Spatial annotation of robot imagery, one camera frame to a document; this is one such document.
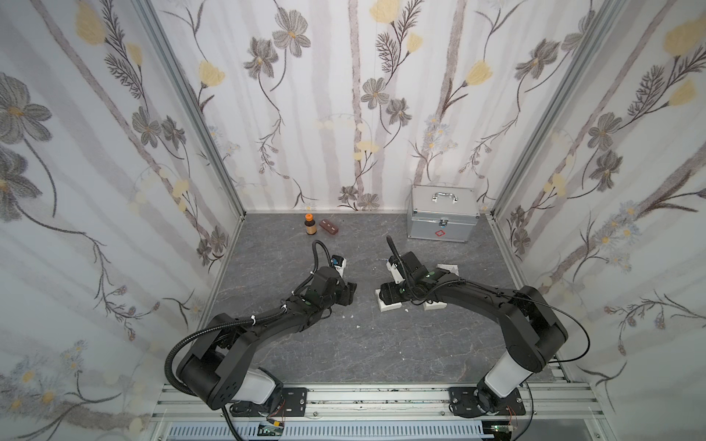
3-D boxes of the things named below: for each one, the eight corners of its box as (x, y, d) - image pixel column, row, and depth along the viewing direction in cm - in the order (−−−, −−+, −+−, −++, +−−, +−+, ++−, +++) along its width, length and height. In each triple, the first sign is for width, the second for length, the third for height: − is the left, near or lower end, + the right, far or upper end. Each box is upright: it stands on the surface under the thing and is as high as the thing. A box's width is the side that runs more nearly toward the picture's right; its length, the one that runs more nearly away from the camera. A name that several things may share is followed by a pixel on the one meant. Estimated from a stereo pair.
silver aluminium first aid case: (409, 244, 113) (416, 216, 100) (404, 208, 127) (409, 179, 114) (470, 244, 113) (484, 216, 100) (458, 208, 127) (469, 180, 114)
